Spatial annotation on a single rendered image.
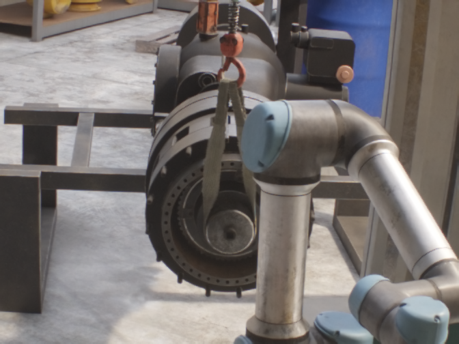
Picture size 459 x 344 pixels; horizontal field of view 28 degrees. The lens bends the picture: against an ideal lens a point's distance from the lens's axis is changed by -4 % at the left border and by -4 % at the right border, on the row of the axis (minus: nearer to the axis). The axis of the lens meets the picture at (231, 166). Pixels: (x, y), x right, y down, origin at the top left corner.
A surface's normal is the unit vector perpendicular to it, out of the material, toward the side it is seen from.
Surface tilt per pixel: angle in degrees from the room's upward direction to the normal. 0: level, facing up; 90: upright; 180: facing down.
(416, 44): 90
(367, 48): 90
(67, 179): 90
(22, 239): 90
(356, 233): 0
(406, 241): 71
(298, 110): 27
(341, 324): 7
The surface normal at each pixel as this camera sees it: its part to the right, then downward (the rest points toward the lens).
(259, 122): -0.92, -0.05
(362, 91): 0.31, 0.33
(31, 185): 0.11, 0.33
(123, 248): 0.07, -0.95
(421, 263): -0.78, -0.22
